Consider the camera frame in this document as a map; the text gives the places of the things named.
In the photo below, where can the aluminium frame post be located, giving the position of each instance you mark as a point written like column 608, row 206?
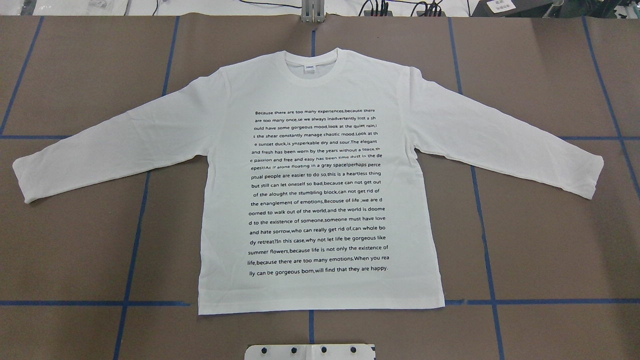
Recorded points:
column 313, row 11

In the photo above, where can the black box with label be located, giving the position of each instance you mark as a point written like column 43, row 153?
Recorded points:
column 511, row 8

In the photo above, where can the grey orange cable hub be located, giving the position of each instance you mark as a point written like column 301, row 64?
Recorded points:
column 375, row 8

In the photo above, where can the clear plastic bag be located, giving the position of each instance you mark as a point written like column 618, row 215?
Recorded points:
column 106, row 7

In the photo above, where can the white mount base plate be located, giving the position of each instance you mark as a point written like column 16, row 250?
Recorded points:
column 339, row 351

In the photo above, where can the white long-sleeve printed shirt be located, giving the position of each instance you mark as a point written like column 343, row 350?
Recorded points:
column 314, row 196

